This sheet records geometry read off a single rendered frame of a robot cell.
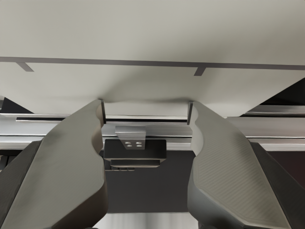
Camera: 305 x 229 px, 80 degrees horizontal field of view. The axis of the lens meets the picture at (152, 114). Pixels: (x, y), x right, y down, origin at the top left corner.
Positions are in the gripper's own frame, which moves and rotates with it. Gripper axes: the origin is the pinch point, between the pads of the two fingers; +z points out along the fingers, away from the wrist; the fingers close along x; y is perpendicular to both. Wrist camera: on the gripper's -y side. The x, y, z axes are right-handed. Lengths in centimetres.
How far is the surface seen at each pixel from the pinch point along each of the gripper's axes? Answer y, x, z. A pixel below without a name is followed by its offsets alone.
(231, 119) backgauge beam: 17.2, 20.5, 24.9
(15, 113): 3.0, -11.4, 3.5
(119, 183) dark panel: 48, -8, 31
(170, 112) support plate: 2.1, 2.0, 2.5
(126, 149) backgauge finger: 18.2, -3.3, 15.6
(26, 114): 3.1, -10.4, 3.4
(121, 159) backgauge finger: 19.8, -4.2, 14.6
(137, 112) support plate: 2.2, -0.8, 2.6
